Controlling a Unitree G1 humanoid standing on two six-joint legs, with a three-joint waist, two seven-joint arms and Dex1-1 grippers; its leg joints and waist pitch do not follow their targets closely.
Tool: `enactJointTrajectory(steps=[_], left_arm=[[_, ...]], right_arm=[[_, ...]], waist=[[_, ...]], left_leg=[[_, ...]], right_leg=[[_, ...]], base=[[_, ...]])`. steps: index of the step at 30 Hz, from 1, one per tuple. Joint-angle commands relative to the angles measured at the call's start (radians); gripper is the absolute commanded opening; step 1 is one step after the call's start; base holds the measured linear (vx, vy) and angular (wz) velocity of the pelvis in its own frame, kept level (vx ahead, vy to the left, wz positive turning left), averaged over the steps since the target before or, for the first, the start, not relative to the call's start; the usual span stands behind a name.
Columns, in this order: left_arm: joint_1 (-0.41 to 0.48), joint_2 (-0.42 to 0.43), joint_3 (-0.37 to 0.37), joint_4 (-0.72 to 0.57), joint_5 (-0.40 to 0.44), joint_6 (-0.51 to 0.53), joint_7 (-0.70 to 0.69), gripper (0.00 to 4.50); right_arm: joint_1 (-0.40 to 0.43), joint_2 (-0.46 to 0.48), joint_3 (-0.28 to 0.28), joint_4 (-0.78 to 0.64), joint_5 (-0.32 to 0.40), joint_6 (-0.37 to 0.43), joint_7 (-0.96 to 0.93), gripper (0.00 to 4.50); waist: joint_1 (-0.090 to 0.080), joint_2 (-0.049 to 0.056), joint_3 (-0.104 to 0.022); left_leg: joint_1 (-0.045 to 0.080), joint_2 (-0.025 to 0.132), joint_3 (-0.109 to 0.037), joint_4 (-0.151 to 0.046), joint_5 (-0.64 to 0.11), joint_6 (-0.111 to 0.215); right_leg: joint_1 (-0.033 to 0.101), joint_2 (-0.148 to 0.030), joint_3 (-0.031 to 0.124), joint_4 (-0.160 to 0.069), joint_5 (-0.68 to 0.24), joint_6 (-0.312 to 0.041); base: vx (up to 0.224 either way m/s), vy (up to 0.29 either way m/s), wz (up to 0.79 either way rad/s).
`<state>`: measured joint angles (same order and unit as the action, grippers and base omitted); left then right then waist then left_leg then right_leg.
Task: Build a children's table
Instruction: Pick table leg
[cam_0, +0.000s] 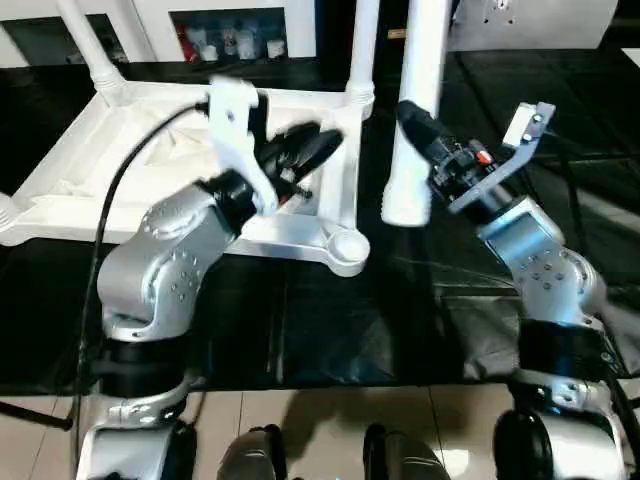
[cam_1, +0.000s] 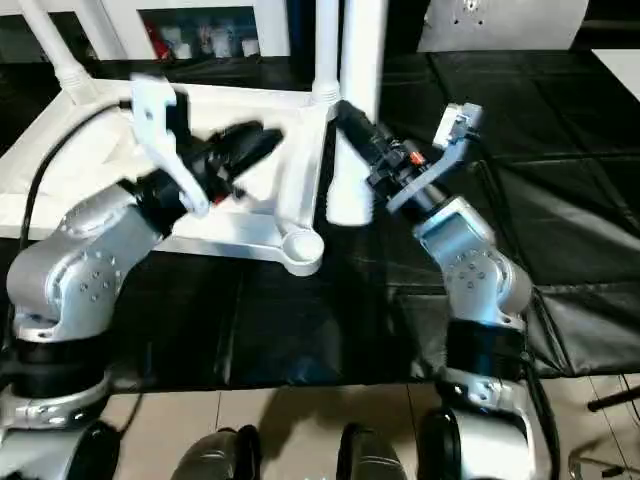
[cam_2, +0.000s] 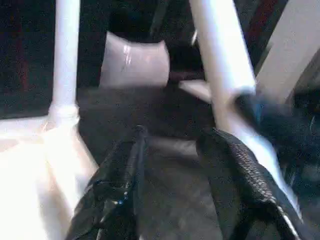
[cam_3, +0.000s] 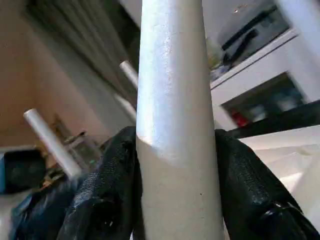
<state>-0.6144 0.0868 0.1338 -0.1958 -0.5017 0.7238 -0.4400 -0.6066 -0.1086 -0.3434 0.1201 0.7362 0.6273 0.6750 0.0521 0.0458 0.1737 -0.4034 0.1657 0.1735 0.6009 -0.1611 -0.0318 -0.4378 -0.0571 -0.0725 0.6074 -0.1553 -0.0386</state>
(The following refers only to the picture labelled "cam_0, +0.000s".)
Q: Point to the white plastic table leg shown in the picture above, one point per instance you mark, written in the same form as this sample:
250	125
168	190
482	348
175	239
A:
87	40
362	40
415	60
5	215

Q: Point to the white plastic table top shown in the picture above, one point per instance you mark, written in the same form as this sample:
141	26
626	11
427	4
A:
75	165

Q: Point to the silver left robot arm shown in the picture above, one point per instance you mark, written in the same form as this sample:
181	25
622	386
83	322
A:
160	270

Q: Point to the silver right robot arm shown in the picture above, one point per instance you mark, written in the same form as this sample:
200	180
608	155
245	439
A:
545	270

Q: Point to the black box with gold label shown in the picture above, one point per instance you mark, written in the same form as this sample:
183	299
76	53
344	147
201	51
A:
330	30

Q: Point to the black work mat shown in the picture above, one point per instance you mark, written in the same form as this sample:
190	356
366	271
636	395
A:
350	325

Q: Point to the white glass door cabinet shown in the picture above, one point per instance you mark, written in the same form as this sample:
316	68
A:
145	25

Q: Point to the flat white board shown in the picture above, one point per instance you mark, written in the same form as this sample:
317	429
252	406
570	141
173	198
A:
631	60

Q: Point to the grey left robot foot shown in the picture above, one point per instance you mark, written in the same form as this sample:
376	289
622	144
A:
250	452

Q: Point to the grey robot foot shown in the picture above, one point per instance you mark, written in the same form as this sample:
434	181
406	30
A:
400	452
250	452

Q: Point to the grey right robot foot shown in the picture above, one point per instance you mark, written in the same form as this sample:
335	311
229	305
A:
400	452

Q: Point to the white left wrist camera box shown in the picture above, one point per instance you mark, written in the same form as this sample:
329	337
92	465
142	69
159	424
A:
230	125

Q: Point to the black metal table frame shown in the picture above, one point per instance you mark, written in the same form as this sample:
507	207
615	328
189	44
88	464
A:
35	414

